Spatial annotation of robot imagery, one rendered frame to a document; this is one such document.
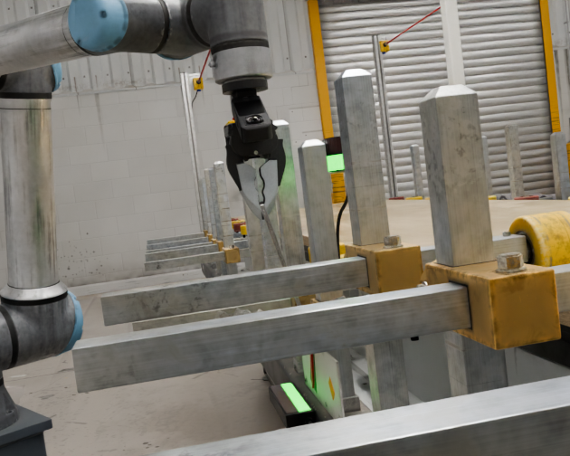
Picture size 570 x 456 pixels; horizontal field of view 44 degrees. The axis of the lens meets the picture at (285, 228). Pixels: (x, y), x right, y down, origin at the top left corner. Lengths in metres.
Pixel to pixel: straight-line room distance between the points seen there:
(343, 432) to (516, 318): 0.27
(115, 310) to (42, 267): 0.98
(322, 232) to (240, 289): 0.33
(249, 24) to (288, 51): 8.20
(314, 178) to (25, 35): 0.56
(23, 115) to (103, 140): 7.28
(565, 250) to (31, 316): 1.22
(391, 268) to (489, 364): 0.19
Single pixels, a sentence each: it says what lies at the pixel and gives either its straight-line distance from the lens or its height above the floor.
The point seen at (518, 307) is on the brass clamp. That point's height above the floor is 0.95.
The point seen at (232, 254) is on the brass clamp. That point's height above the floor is 0.83.
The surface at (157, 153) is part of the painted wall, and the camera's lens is 8.90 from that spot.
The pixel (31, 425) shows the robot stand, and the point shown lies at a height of 0.60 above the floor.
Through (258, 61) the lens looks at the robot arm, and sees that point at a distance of 1.08.
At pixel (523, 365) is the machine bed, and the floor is 0.78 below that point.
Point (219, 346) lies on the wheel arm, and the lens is 0.49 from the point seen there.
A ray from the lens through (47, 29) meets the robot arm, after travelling 1.23.
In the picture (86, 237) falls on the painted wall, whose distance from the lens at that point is 8.91.
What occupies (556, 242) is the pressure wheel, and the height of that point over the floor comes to 0.95.
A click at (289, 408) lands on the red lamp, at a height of 0.70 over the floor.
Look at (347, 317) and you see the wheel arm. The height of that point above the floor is 0.95.
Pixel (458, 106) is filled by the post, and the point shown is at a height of 1.09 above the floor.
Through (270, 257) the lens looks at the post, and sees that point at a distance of 1.54.
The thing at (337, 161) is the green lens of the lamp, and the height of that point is 1.07.
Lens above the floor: 1.05
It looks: 4 degrees down
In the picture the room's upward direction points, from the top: 7 degrees counter-clockwise
